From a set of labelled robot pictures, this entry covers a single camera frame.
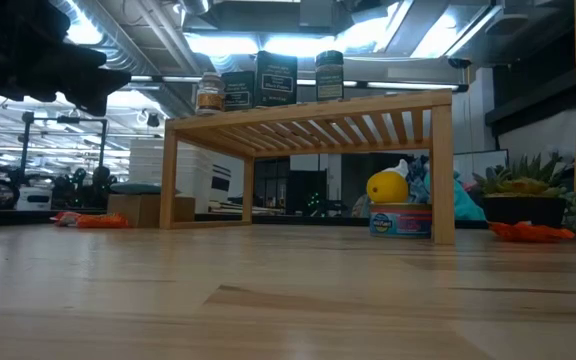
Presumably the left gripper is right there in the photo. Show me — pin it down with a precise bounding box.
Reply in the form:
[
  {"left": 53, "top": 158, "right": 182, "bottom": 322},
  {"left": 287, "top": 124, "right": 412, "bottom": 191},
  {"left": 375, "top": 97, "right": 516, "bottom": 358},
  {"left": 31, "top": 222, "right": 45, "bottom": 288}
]
[{"left": 0, "top": 0, "right": 133, "bottom": 117}]

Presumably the small clear glass spice jar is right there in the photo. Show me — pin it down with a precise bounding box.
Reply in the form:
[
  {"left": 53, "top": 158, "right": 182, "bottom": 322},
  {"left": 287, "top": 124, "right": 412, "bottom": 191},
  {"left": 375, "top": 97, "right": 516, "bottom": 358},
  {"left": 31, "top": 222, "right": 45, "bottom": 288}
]
[{"left": 195, "top": 71, "right": 226, "bottom": 117}]

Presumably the black square block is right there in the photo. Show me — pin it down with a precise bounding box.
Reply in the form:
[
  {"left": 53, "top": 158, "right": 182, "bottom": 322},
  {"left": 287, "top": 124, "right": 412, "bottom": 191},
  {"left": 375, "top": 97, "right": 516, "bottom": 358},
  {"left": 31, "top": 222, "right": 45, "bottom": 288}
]
[{"left": 220, "top": 70, "right": 257, "bottom": 112}]

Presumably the dark green tin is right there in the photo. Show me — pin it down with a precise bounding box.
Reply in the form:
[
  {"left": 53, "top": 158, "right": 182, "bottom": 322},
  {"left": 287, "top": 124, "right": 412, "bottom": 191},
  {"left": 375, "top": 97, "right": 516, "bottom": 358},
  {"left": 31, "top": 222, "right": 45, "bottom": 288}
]
[{"left": 254, "top": 50, "right": 299, "bottom": 108}]

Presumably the green-lid glass spice jar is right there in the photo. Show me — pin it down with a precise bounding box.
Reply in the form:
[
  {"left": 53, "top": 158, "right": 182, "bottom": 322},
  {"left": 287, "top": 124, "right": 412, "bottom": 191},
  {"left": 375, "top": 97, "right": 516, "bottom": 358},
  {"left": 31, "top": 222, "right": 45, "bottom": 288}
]
[{"left": 315, "top": 49, "right": 345, "bottom": 103}]

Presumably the wooden slatted shelf rack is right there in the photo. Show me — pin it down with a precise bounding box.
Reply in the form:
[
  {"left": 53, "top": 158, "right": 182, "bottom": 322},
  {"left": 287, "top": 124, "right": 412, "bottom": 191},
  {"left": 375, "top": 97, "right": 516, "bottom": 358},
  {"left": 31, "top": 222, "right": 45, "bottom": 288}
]
[{"left": 159, "top": 88, "right": 457, "bottom": 246}]

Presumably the white storage bin stack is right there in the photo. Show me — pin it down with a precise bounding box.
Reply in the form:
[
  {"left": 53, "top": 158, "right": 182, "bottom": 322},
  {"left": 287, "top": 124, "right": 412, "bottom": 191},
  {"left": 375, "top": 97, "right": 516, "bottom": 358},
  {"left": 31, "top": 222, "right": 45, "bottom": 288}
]
[{"left": 128, "top": 138, "right": 247, "bottom": 214}]

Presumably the brown cardboard box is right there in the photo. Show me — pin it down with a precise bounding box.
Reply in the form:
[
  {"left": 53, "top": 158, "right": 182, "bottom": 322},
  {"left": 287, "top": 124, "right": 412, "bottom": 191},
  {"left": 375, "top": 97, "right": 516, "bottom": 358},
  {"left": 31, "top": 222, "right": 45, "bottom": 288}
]
[{"left": 106, "top": 193, "right": 197, "bottom": 229}]

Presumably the orange snack packet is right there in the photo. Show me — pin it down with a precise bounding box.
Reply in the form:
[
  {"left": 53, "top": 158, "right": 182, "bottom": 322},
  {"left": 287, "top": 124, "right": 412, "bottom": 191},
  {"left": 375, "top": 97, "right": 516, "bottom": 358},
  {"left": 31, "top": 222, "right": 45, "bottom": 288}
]
[
  {"left": 487, "top": 220, "right": 576, "bottom": 245},
  {"left": 52, "top": 211, "right": 82, "bottom": 227},
  {"left": 75, "top": 213, "right": 132, "bottom": 230}
]

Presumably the yellow lemon juice bottle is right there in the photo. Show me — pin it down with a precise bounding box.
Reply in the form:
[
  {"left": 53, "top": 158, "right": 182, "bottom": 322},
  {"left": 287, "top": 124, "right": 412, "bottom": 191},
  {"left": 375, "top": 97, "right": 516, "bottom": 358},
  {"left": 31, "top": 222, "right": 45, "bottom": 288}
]
[{"left": 366, "top": 158, "right": 410, "bottom": 205}]

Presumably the black bar with light strips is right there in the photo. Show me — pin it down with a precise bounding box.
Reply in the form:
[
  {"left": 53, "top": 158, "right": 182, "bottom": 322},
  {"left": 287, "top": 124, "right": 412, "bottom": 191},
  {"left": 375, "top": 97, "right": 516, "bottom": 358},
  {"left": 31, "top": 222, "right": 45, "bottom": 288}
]
[{"left": 128, "top": 73, "right": 471, "bottom": 94}]

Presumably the blue and pink tuna can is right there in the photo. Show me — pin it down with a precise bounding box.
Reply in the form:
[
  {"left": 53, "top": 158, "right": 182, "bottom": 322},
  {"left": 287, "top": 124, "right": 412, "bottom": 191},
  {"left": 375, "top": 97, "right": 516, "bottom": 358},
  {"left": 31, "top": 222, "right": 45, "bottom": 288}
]
[{"left": 369, "top": 202, "right": 433, "bottom": 240}]

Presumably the blue cloth pile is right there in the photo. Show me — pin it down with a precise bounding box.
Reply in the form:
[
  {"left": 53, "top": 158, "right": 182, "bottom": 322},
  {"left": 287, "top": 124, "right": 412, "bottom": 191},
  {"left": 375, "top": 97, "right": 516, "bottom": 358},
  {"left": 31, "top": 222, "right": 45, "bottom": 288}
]
[{"left": 407, "top": 154, "right": 432, "bottom": 204}]

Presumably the teal cloth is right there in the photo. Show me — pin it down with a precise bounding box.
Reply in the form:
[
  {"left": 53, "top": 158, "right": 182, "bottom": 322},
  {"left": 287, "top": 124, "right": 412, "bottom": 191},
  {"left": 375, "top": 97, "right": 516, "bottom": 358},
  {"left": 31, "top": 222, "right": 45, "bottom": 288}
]
[{"left": 423, "top": 169, "right": 488, "bottom": 223}]

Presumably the succulent plant in black pot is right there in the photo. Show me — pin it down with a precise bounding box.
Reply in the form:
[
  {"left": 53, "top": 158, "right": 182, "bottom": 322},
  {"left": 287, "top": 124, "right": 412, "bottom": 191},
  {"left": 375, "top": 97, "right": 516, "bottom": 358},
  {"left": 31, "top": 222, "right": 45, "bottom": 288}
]
[{"left": 472, "top": 152, "right": 574, "bottom": 229}]

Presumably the black background frame stand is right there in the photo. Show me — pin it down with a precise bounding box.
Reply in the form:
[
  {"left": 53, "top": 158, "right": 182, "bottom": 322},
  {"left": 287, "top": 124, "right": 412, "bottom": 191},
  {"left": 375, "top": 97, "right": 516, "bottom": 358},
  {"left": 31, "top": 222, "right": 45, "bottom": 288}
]
[{"left": 20, "top": 110, "right": 110, "bottom": 210}]

